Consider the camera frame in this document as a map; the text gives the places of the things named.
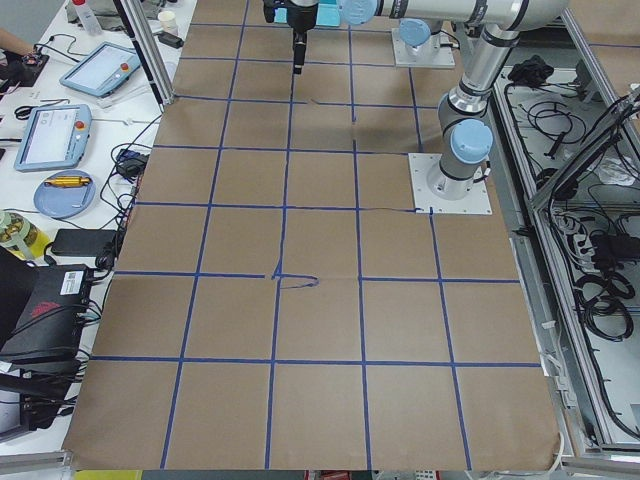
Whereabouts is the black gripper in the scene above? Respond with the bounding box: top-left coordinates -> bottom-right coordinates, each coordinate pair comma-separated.
263,0 -> 318,75

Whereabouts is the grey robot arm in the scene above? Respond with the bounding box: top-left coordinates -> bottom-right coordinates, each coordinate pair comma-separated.
337,0 -> 568,201

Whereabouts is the light blue plastic bin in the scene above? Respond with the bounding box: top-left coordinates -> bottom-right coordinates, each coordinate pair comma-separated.
274,0 -> 341,27

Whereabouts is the white paper cup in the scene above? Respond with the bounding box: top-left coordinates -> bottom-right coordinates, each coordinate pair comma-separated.
157,10 -> 179,36

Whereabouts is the teach pendant tablet far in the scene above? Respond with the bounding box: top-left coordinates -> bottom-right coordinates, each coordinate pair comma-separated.
59,42 -> 141,98

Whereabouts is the teach pendant tablet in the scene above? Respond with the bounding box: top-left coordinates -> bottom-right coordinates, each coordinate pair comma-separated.
14,104 -> 93,172
59,42 -> 141,98

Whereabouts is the teach pendant tablet near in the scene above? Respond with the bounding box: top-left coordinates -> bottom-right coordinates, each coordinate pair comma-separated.
14,104 -> 93,172

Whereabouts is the blue round plate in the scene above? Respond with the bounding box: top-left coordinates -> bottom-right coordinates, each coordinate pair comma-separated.
33,170 -> 96,219

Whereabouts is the black power brick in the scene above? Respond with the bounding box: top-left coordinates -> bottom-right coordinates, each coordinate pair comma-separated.
50,229 -> 116,257

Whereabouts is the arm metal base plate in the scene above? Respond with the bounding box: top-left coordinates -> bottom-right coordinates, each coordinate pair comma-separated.
391,28 -> 456,70
408,153 -> 492,215

